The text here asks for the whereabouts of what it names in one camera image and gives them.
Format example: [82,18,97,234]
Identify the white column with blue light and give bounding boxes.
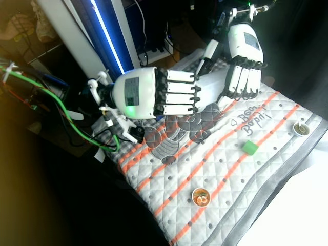
[35,0,144,80]

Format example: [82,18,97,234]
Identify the grey quilt with bear print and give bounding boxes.
[92,50,324,246]

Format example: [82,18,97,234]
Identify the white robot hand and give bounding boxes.
[196,22,269,108]
[112,66,203,120]

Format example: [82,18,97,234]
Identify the small green block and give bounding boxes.
[242,140,258,156]

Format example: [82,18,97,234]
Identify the thin white cable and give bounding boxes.
[132,0,149,53]

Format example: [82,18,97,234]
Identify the small cup with orange food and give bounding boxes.
[191,187,211,207]

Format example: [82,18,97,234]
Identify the green cable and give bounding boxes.
[0,65,120,152]

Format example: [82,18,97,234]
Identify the white power strip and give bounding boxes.
[138,38,175,65]

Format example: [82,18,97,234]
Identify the beige cloth bag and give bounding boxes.
[32,0,56,43]

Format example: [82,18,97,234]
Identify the large translucent plastic syringe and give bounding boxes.
[196,61,236,113]

